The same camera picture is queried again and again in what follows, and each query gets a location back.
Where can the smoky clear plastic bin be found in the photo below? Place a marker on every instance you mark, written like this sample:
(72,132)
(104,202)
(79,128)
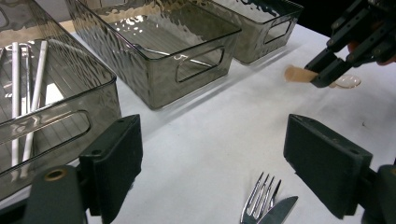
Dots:
(62,93)
(155,90)
(249,49)

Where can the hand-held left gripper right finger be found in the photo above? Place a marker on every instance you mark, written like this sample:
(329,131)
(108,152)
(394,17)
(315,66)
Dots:
(327,161)

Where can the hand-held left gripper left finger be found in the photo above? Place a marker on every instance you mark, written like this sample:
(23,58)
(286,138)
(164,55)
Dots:
(115,161)

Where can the metal fork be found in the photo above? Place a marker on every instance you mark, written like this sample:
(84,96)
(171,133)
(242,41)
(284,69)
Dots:
(255,205)

